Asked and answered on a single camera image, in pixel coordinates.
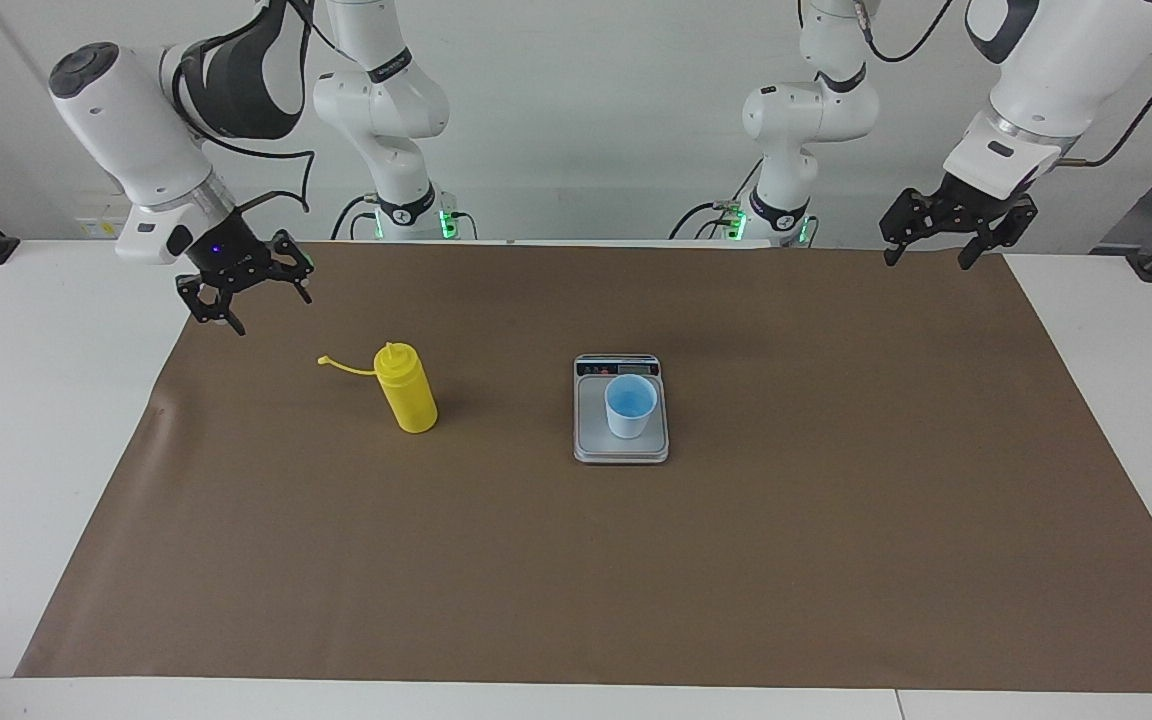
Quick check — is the yellow squeeze bottle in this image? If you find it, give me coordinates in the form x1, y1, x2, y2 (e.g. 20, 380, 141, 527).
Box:
317, 341, 439, 435

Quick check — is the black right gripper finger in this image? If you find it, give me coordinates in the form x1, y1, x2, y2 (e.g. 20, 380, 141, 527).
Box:
176, 275, 245, 335
266, 230, 313, 305

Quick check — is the white wall socket strip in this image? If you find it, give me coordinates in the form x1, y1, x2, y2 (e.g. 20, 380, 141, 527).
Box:
74, 205, 169, 239

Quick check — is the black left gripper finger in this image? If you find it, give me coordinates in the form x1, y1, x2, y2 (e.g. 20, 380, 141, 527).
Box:
879, 187, 940, 267
959, 197, 1039, 271

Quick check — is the light blue plastic cup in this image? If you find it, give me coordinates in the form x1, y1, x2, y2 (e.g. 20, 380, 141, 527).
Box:
604, 375, 659, 439

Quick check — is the black base cable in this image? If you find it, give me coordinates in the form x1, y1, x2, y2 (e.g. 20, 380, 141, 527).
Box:
669, 157, 765, 241
334, 193, 382, 241

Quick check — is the silver digital kitchen scale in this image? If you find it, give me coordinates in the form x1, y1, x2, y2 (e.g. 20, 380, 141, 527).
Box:
573, 353, 670, 465

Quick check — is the brown paper table mat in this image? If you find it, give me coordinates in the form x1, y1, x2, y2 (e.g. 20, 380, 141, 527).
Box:
14, 240, 1152, 693

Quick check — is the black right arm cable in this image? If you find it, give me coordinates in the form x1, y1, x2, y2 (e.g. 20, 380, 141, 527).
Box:
171, 0, 317, 216

